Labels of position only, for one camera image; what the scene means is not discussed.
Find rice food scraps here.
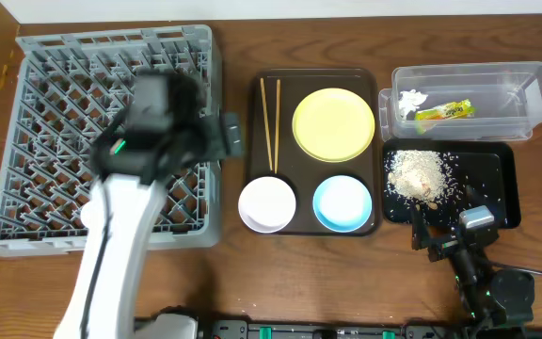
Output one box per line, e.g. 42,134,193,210
386,149,505,216

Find light blue bowl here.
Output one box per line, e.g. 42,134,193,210
312,175,373,233

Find wooden chopstick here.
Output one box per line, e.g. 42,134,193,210
260,78,273,171
274,79,281,174

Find green orange snack wrapper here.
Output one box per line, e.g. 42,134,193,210
415,99,475,121

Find white pink bowl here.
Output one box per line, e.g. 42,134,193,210
238,176,296,234

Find white tissue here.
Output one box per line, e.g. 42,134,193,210
398,89,428,120

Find yellow round plate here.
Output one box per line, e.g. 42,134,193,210
292,88,375,163

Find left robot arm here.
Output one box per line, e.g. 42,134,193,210
55,71,242,338

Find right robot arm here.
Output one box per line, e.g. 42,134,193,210
411,205,534,338

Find black waste tray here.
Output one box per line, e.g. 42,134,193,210
382,138,521,230

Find clear plastic waste bin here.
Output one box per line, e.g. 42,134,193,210
378,61,542,141

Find grey dishwasher rack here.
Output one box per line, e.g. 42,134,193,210
0,24,222,257

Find dark brown serving tray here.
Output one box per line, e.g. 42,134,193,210
245,68,382,237

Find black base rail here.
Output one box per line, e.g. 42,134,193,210
134,310,542,339

